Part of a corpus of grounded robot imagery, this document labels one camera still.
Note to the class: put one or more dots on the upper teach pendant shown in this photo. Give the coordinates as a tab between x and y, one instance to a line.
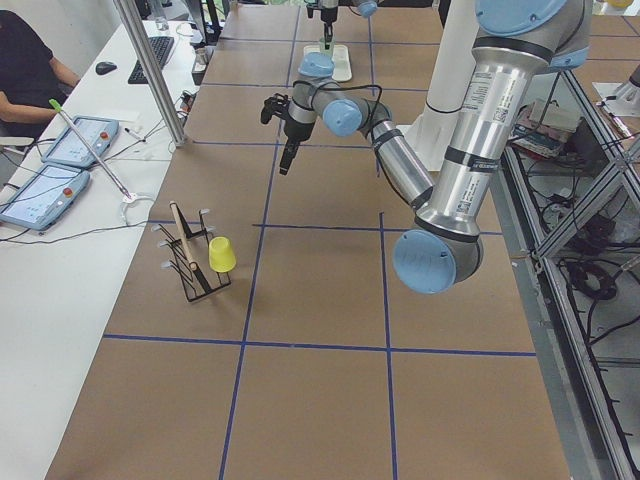
69	150

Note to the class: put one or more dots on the yellow cup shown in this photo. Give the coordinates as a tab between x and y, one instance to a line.
222	258

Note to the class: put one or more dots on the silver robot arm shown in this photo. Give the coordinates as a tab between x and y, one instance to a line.
441	164
364	8

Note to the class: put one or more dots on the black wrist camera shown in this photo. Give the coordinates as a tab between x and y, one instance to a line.
276	105

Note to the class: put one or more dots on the silver rod green tip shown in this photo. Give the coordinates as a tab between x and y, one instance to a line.
128	197

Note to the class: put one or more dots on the pale green bear tray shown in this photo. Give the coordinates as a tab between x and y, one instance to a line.
342	64

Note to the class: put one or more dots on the black wire cup rack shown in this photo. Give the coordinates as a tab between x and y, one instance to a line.
188	242

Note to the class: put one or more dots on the teach pendant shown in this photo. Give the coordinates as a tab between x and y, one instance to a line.
69	150
43	199

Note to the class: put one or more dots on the lower teach pendant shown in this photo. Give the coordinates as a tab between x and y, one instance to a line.
43	199

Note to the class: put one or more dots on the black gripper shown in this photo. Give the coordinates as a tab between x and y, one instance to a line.
298	130
327	15

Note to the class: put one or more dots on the white side desk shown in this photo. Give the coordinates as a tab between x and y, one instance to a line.
59	286

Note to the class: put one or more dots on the black computer mouse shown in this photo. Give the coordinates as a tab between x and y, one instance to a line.
104	67

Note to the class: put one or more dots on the aluminium frame post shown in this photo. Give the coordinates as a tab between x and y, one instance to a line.
135	29

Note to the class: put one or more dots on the seated person in black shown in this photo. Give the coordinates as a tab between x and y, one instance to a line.
30	77

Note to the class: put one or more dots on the light green cup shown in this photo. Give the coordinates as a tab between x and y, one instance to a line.
326	47

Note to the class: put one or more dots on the aluminium frame rail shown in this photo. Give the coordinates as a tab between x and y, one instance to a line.
573	220

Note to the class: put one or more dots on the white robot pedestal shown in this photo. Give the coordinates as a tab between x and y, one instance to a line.
454	63

